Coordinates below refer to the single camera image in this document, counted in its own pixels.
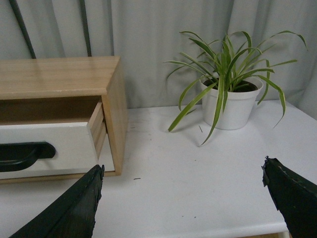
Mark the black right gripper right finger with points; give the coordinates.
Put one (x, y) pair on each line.
(294, 196)

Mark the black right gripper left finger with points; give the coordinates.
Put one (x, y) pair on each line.
(72, 215)

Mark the white drawer with wooden sides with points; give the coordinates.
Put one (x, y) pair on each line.
(76, 130)

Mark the light wooden drawer cabinet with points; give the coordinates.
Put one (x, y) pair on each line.
(70, 79)

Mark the white plastic flower pot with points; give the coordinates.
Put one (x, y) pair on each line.
(237, 109)

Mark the green striped spider plant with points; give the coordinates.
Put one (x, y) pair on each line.
(225, 68)

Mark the grey curtain backdrop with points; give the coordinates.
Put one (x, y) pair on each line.
(147, 33)

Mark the black drawer handle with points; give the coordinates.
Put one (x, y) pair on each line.
(20, 156)

